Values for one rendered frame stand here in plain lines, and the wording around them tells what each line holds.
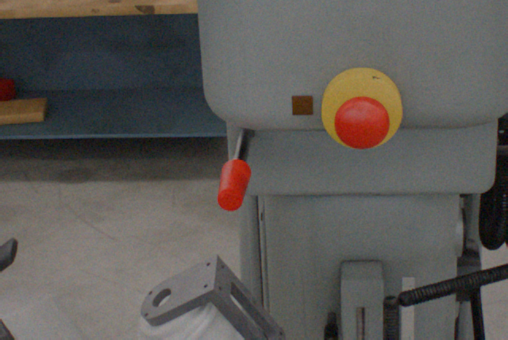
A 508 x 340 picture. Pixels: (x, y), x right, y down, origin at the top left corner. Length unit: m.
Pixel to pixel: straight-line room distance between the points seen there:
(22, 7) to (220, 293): 4.11
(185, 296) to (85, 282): 3.41
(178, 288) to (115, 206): 3.98
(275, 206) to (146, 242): 3.35
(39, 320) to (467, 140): 0.40
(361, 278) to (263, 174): 0.14
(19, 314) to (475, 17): 0.39
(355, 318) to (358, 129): 0.29
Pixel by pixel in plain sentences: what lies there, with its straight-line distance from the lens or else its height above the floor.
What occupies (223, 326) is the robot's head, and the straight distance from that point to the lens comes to 0.69.
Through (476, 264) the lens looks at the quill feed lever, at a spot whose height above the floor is 1.48.
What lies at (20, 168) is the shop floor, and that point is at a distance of 5.20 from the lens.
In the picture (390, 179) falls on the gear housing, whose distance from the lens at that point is 0.89.
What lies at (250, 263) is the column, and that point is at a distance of 1.52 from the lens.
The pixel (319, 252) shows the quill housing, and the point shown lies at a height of 1.56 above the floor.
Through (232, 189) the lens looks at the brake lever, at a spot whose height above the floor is 1.71.
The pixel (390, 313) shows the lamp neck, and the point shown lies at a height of 1.57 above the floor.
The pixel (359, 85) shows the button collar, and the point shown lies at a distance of 0.74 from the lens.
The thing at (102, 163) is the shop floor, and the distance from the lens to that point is 5.13.
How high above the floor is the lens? 2.03
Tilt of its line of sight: 23 degrees down
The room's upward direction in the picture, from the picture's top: 3 degrees counter-clockwise
